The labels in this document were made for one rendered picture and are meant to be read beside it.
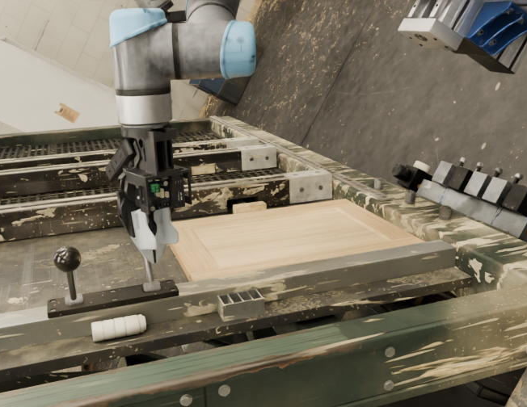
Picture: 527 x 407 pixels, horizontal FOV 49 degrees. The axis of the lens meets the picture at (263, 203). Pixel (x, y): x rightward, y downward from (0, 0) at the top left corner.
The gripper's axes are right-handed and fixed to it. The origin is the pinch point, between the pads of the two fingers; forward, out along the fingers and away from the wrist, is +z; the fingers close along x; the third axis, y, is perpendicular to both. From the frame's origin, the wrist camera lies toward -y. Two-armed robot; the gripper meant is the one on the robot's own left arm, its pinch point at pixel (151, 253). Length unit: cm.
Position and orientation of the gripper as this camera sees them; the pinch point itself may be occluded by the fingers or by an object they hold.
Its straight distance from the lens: 89.6
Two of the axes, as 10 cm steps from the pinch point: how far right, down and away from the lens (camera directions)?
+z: 0.3, 9.6, 2.8
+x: 7.7, -2.0, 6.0
